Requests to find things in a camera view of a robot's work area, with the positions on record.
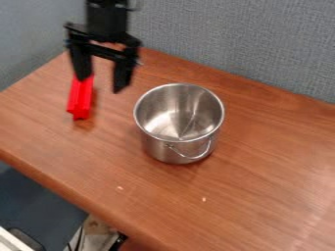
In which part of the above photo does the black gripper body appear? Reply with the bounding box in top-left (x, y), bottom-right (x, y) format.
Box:
top-left (63, 0), bottom-right (144, 63)

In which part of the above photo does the table leg frame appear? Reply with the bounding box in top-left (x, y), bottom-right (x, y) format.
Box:
top-left (63, 215), bottom-right (127, 251)

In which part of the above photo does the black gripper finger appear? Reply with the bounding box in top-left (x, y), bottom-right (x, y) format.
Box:
top-left (69, 45), bottom-right (93, 80)
top-left (112, 59), bottom-right (136, 93)

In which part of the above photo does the red star-shaped block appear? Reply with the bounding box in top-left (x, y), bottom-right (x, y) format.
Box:
top-left (67, 75), bottom-right (95, 120)

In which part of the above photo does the white object at corner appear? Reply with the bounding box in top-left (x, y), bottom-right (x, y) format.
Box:
top-left (0, 226), bottom-right (44, 251)

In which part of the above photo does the metal pot with handle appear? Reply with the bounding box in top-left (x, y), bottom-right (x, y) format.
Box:
top-left (133, 83), bottom-right (226, 165)

